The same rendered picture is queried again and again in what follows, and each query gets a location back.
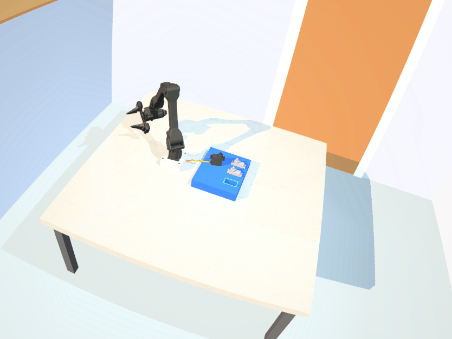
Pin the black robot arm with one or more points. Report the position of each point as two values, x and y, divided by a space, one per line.
174 141

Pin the blue flat deck panel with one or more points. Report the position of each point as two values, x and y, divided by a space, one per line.
224 181

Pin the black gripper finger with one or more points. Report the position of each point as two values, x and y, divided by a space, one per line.
133 110
139 126

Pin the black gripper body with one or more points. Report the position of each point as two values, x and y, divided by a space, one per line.
143 116

